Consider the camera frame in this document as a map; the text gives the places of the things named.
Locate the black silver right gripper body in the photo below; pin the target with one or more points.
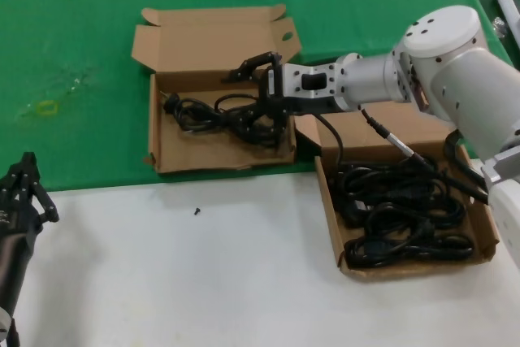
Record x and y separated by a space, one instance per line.
292 83

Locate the clear bag of metal parts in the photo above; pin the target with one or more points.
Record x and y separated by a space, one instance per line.
499 27

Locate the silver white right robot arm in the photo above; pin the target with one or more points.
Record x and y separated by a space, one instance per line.
447 62

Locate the green table cloth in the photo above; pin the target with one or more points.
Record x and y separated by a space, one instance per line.
81 18

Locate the grey aluminium bar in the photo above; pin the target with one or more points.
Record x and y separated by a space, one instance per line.
510 14

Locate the small black screw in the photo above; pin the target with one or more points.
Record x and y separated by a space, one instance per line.
196 211

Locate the cardboard box with torn edge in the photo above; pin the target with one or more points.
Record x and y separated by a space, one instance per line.
203 152

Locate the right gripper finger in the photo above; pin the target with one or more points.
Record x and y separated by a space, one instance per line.
276 123
256 63

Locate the open brown cardboard box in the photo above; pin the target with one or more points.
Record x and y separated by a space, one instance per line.
357 140

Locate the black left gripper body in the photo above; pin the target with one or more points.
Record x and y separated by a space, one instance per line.
16 249

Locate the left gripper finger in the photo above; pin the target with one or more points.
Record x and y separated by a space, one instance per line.
46 209
24 172

